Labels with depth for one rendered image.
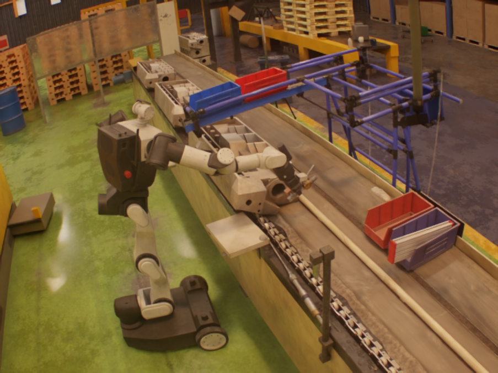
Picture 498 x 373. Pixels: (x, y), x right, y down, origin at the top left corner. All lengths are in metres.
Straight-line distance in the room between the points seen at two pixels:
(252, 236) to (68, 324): 1.68
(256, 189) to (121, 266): 1.64
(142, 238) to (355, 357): 1.32
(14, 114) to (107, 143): 6.65
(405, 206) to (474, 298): 0.73
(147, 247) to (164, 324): 0.57
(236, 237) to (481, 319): 1.31
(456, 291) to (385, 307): 0.36
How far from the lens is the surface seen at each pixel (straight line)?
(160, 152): 1.92
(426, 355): 1.68
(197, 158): 1.94
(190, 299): 2.79
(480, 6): 11.81
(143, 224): 2.26
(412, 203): 2.35
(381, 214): 2.22
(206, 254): 3.45
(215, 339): 2.63
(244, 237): 2.19
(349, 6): 8.42
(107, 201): 2.21
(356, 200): 2.50
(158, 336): 2.64
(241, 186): 2.26
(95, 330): 3.08
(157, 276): 2.45
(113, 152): 1.99
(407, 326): 1.77
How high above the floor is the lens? 2.08
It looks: 28 degrees down
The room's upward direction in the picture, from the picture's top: 7 degrees counter-clockwise
